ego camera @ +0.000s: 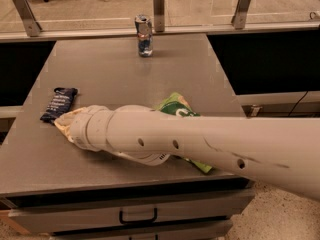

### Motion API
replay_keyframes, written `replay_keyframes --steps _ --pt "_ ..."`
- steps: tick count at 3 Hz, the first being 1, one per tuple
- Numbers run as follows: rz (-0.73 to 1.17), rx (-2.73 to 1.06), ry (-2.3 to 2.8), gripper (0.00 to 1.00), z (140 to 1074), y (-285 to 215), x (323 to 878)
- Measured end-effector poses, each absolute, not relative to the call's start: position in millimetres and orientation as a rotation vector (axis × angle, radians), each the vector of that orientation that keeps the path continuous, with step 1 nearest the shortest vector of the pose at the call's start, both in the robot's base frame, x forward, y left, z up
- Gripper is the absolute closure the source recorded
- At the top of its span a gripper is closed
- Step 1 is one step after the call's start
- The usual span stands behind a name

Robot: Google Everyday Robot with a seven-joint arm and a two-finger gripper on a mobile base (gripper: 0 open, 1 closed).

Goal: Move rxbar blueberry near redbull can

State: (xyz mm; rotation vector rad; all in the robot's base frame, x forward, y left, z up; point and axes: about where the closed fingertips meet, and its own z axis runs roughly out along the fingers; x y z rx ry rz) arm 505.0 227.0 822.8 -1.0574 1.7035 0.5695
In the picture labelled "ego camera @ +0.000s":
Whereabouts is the middle metal railing bracket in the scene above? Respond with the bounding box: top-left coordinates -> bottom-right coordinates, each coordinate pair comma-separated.
153,0 -> 165,32

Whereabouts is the silver blue redbull can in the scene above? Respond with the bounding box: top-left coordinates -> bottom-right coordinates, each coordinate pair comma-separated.
135,14 -> 153,57

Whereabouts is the metal railing bracket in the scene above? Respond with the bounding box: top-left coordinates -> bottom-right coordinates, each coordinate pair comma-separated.
231,0 -> 251,29
12,0 -> 42,37
153,0 -> 165,32

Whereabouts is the dark blue rxbar wrapper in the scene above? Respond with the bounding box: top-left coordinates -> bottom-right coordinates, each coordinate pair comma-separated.
40,87 -> 78,124

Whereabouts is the grey upper drawer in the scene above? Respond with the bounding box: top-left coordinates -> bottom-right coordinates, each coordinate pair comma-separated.
9,189 -> 254,233

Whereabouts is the green chip bag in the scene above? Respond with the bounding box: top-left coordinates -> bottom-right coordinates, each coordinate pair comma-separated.
156,92 -> 212,174

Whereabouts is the black upper drawer handle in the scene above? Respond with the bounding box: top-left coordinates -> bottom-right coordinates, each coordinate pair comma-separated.
118,208 -> 158,225

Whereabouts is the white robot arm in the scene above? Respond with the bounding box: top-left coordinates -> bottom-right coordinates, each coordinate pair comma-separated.
54,105 -> 320,201

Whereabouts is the black floor cable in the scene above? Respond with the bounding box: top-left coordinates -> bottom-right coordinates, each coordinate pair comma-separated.
287,91 -> 310,118

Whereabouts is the grey drawer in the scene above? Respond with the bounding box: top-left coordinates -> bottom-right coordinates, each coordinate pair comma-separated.
50,220 -> 232,240
9,189 -> 254,233

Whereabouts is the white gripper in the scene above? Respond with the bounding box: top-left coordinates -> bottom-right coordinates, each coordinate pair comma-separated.
54,105 -> 114,152

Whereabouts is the right metal railing bracket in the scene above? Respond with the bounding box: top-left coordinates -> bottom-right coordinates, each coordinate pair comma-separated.
231,0 -> 251,29

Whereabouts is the grey lower drawer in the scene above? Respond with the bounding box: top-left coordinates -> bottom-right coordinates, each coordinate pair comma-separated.
50,220 -> 232,240

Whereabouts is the left metal railing bracket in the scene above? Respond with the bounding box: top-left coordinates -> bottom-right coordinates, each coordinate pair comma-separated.
12,0 -> 42,37

